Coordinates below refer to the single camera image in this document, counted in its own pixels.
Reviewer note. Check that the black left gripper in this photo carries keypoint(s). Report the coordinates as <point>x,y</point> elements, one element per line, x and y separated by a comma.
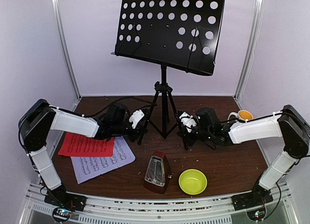
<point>137,132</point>

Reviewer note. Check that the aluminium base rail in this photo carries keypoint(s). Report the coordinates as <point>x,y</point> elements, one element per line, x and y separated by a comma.
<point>200,210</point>

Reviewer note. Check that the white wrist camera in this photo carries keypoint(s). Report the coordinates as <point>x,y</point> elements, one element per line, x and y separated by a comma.
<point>138,116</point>
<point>187,121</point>

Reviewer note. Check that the white sheet music paper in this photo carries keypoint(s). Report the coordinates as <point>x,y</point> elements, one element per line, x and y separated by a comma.
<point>86,168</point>

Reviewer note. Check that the black perforated music stand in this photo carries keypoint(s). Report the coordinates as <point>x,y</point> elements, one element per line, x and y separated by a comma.
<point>181,34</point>

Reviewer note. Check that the wooden metronome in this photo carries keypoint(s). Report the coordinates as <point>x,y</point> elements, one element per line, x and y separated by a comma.
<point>158,173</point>

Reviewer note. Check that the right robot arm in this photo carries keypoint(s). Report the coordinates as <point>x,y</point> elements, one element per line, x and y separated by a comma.
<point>288,124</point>

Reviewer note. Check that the red sheet music paper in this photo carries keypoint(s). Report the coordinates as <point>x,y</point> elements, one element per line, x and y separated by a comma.
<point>75,145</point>

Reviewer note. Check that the aluminium frame post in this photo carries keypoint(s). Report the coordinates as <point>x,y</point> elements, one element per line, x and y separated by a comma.
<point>64,47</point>
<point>249,56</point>

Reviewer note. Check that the right aluminium frame post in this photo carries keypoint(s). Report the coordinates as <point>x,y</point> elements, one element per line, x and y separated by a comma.
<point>249,56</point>

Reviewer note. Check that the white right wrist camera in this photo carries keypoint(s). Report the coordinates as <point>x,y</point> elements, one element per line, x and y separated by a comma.
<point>187,121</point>

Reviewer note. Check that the white patterned mug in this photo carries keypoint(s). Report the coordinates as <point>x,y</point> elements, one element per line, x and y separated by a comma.
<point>240,116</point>

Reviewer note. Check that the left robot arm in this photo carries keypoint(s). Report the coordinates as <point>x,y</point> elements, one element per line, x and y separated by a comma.
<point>41,118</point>

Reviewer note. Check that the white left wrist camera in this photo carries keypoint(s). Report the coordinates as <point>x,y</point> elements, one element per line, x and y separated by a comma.
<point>138,116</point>

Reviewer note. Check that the left aluminium frame post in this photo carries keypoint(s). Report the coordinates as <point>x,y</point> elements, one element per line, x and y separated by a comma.
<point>64,47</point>

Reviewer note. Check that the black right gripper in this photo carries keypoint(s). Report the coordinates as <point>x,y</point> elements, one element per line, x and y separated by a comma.
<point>189,141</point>

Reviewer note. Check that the green bowl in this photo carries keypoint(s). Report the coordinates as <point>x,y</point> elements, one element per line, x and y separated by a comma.
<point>192,181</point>

